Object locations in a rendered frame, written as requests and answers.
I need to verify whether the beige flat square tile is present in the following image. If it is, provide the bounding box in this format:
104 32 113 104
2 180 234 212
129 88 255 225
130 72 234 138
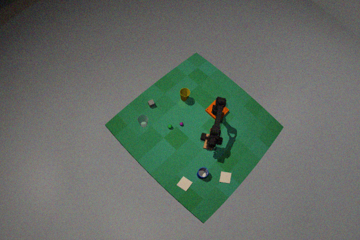
177 176 193 191
219 171 232 184

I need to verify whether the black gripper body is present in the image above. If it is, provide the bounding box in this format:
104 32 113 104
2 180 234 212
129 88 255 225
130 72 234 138
200 133 223 145

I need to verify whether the blue mug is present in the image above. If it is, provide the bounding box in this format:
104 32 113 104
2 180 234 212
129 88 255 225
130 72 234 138
197 167 209 179

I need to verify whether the yellow cup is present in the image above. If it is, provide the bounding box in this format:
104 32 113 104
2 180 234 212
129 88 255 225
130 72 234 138
180 88 190 101

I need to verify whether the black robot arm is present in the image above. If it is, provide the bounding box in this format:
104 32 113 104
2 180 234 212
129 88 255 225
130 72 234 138
207 96 227 148

